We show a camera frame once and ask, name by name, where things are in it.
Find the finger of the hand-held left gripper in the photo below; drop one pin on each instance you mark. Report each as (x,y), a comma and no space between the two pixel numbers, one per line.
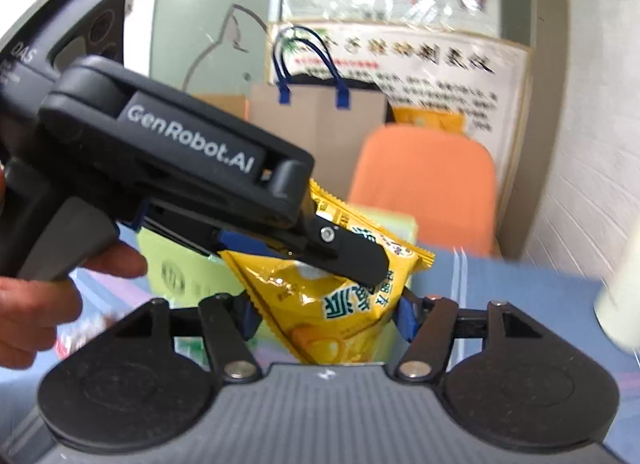
(235,240)
(350,254)

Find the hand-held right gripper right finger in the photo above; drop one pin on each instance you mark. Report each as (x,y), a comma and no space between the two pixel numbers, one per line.
(406,316)

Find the blue striped tablecloth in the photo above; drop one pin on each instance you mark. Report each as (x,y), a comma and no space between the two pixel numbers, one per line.
(525,284)

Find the cream thermos jug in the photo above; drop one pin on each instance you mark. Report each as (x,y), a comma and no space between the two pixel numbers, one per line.
(620,304)

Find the light green cardboard box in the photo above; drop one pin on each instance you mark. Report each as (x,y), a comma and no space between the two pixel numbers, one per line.
(175,269)

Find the brown cardboard box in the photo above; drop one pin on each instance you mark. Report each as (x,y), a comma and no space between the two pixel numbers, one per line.
(220,107)

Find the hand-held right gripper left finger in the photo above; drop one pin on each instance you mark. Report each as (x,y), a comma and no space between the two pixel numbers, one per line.
(246,315)

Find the yellow bag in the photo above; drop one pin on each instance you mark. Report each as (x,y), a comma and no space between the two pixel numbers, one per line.
(430,119)

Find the white text wall poster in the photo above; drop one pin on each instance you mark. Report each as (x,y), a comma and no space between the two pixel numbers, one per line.
(450,74)

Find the yellow pie snack packet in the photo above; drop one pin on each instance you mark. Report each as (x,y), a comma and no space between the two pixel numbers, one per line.
(320,309)

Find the person's left hand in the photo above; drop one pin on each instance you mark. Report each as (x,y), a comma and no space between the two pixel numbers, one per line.
(30,314)

